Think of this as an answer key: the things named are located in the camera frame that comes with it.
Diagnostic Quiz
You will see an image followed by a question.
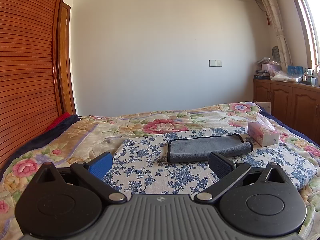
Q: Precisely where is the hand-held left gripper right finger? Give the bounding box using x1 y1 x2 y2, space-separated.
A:
194 151 293 204

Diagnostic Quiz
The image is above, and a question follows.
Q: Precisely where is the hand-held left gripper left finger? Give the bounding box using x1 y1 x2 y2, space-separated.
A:
32 152 128 203

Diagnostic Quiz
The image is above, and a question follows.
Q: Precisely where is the purple and grey towel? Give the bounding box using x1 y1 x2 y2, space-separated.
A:
167 133 254 164

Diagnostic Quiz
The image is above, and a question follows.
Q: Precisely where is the pink tissue box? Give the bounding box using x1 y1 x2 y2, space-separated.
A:
247 121 281 147

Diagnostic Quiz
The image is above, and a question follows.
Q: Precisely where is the blue floral cloth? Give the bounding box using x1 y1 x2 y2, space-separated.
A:
101 127 318 196

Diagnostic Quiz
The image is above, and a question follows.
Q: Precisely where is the floral bed quilt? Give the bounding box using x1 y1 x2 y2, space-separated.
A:
0 101 320 240

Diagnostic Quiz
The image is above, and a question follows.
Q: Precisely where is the red cloth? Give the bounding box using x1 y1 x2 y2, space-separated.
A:
45 112 72 131

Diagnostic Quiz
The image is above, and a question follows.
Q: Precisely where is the wooden cabinet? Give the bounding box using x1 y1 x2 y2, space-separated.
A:
253 78 320 142

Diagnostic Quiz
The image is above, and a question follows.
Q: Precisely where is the stack of books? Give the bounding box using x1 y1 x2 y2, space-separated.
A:
254 69 272 81

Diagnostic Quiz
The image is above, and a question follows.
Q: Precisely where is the clear plastic bag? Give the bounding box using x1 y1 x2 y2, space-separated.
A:
271 70 303 83

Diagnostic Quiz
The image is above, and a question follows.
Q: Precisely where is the wooden door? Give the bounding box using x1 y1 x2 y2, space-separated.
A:
58 2 77 116

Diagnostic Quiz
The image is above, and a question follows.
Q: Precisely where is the blue box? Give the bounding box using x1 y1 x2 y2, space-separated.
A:
287 65 304 75

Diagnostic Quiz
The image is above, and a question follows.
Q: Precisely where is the woven hand fan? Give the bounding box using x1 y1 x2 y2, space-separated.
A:
272 46 282 63

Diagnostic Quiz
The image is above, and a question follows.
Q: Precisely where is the wooden slatted wardrobe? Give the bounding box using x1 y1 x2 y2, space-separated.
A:
0 0 68 170

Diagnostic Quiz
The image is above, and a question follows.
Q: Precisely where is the patterned cream curtain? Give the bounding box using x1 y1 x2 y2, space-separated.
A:
252 0 293 71

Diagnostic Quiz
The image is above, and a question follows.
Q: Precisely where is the wooden window frame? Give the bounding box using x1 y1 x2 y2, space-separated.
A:
286 0 320 70

